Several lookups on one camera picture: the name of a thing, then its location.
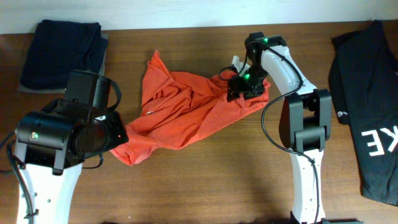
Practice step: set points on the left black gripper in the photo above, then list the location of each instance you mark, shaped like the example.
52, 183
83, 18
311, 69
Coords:
120, 135

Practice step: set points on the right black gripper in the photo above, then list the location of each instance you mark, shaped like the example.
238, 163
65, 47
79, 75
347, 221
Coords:
236, 84

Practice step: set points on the red polo shirt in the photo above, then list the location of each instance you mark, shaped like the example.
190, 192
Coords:
178, 109

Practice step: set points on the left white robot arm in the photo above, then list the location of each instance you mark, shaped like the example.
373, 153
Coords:
51, 147

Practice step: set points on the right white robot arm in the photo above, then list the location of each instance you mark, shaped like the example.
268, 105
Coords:
305, 120

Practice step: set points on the folded grey garment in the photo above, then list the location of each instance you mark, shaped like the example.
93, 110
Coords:
50, 60

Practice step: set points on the folded navy blue garment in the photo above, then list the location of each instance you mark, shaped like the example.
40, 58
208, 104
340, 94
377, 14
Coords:
86, 31

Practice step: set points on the black printed t-shirt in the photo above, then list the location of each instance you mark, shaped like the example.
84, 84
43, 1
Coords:
363, 84

